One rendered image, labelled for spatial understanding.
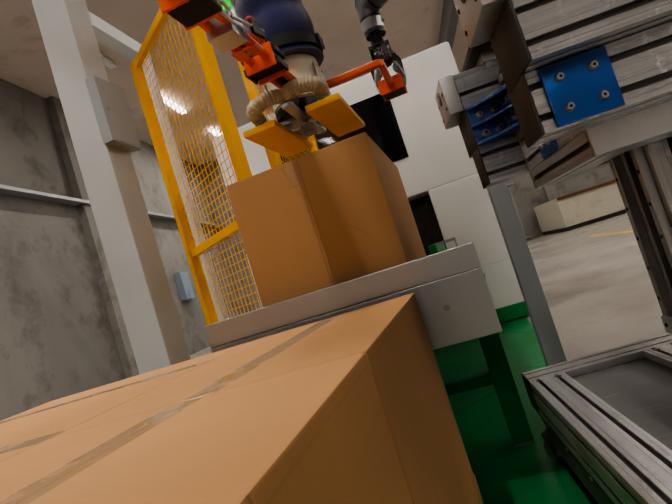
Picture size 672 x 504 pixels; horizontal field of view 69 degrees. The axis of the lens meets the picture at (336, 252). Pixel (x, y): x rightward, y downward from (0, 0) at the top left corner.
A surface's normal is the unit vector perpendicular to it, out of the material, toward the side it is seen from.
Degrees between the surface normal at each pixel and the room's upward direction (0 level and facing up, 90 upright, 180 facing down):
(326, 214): 90
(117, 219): 90
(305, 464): 90
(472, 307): 90
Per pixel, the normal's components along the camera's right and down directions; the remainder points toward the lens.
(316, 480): 0.92, -0.31
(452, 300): -0.23, 0.02
